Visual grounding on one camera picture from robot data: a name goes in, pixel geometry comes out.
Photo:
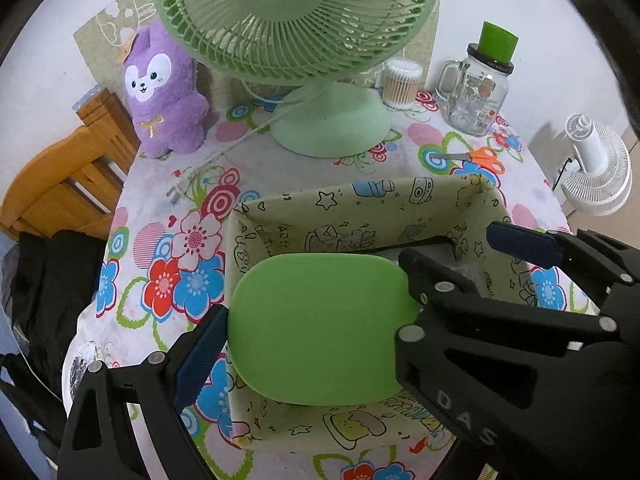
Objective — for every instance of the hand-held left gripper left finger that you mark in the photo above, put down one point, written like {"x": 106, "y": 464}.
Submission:
{"x": 202, "y": 355}

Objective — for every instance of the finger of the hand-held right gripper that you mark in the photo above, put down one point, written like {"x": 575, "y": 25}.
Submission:
{"x": 430, "y": 355}
{"x": 520, "y": 242}

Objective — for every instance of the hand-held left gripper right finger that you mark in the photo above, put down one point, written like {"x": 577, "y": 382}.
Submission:
{"x": 465, "y": 465}

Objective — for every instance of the green paddle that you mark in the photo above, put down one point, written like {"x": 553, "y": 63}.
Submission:
{"x": 320, "y": 325}

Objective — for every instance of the printed storage box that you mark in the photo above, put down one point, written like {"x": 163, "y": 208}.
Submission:
{"x": 380, "y": 205}

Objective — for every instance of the orange scissors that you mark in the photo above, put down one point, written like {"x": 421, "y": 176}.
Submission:
{"x": 487, "y": 157}

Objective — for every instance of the white floor fan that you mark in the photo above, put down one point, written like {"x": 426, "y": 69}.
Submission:
{"x": 592, "y": 150}

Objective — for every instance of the white speckled round object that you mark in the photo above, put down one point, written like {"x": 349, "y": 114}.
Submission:
{"x": 82, "y": 365}

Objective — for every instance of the floral tablecloth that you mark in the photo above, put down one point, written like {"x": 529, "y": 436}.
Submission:
{"x": 165, "y": 240}

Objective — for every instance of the glass mug jar green lid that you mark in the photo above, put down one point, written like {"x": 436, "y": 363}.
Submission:
{"x": 475, "y": 95}

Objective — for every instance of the black clothing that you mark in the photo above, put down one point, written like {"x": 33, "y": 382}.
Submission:
{"x": 50, "y": 280}

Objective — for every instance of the cotton swab container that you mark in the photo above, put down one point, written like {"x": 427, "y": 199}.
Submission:
{"x": 401, "y": 85}

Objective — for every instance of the wooden chair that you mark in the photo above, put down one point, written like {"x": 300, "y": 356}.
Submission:
{"x": 60, "y": 185}

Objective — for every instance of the green desk fan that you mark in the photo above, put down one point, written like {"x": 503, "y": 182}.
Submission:
{"x": 330, "y": 125}

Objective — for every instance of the purple plush toy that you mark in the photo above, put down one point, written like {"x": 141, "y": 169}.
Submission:
{"x": 165, "y": 110}

